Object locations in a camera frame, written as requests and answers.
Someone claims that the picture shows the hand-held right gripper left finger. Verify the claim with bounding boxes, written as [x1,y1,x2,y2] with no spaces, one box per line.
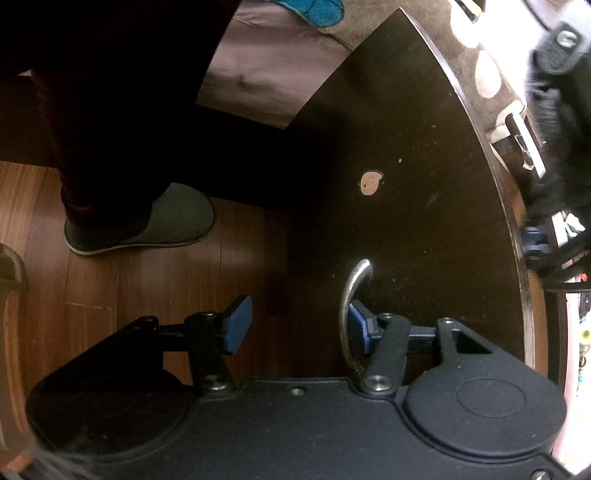
[107,294,254,396]

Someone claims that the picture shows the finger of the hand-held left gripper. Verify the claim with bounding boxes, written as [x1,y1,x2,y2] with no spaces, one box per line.
[521,226,591,294]

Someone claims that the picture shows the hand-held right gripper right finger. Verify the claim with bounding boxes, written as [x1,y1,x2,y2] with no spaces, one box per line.
[348,299,496,396]

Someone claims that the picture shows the metal drawer handle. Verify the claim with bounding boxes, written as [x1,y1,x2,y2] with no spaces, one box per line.
[338,258,374,380]

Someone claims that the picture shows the pile of small toys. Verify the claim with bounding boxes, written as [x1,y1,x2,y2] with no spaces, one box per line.
[560,210,591,371]

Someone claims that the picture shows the silver metal object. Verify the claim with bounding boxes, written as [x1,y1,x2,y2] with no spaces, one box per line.
[503,110,549,182]

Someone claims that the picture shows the grey slipper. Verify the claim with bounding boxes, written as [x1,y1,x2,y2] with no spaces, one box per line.
[63,182,216,256]

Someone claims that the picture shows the brown white-spotted blanket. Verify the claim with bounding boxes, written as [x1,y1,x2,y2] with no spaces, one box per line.
[231,0,539,145]

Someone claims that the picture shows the pink bed sheet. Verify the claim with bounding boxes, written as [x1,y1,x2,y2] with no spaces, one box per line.
[196,0,352,131]

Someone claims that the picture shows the person's dark trouser leg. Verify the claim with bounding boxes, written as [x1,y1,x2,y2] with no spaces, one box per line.
[0,0,242,232]

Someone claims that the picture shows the blue fuzzy cloth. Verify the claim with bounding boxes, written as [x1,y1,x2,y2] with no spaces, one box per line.
[271,0,346,30]

